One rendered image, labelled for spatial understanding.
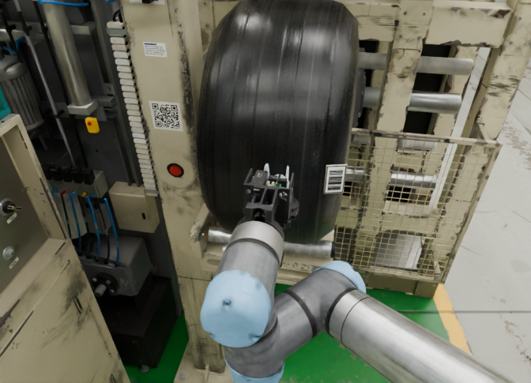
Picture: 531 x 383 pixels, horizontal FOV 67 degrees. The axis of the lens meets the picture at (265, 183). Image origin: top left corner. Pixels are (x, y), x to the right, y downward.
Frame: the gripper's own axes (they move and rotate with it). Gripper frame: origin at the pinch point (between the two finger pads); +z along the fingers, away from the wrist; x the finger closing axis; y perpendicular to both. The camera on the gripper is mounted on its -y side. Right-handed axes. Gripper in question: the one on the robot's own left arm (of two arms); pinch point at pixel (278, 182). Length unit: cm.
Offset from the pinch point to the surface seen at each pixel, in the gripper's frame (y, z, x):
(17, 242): -25, 1, 63
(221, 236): -29.3, 18.1, 17.1
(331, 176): 0.9, 2.8, -9.5
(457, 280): -110, 107, -82
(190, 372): -118, 35, 39
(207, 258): -36.1, 16.3, 20.8
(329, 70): 18.6, 9.8, -6.9
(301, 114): 11.8, 4.5, -2.9
